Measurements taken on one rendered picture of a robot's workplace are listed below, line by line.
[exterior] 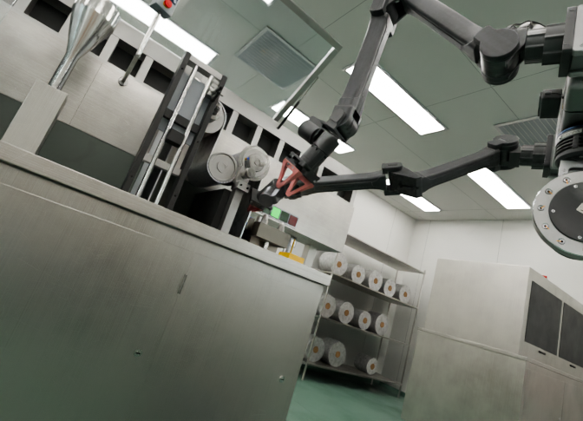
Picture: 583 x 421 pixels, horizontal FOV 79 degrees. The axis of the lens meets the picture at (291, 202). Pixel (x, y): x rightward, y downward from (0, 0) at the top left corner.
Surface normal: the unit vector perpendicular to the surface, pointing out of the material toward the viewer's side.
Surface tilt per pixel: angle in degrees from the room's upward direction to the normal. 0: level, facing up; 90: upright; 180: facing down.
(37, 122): 90
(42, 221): 90
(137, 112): 90
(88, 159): 90
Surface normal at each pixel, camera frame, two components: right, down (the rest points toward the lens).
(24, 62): 0.57, -0.04
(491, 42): -0.49, -0.36
